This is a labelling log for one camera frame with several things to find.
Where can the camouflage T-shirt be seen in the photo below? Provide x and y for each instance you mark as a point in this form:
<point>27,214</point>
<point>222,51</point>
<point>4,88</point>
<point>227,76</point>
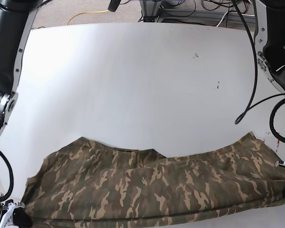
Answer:
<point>87,184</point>

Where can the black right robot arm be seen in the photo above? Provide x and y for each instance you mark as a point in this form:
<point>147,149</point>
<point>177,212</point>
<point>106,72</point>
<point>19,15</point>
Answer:
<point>16,20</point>

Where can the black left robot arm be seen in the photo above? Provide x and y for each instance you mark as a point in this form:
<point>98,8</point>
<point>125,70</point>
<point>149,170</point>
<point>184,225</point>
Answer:
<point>269,38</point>

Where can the aluminium frame stand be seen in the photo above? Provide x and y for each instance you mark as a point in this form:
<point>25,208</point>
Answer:
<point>159,10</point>

